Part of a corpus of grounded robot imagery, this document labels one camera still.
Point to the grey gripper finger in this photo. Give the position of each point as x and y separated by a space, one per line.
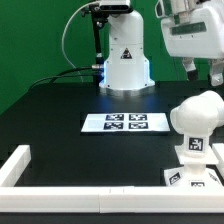
216 69
190 68

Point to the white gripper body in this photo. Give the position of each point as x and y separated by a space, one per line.
202 37

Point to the white lamp shade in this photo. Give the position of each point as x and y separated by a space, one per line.
216 102

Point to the white lamp bulb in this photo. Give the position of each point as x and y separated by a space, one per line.
196 120

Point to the white lamp base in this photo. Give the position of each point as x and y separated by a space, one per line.
193 171

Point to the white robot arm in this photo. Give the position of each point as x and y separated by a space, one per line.
127 70

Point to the white marker sheet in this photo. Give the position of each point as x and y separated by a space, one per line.
126 122

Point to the black camera stand pole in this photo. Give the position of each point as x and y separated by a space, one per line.
98 19

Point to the black camera on stand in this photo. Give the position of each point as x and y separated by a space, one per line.
115 6

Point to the white left fence wall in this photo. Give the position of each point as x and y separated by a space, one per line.
15 165

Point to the white front fence wall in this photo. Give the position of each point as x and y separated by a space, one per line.
111 200

